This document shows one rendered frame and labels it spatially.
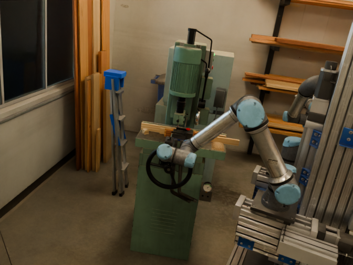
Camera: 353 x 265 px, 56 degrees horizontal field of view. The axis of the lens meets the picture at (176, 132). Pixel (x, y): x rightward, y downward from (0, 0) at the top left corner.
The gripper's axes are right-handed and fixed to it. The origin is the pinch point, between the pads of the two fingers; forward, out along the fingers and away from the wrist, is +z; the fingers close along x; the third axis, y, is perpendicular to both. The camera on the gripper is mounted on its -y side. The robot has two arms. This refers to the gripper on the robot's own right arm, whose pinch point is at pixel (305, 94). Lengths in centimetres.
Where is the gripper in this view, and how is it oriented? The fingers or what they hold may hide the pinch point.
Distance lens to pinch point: 277.0
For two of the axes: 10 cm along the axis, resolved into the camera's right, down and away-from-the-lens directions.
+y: 0.1, 9.5, 3.2
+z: 1.7, -3.1, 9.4
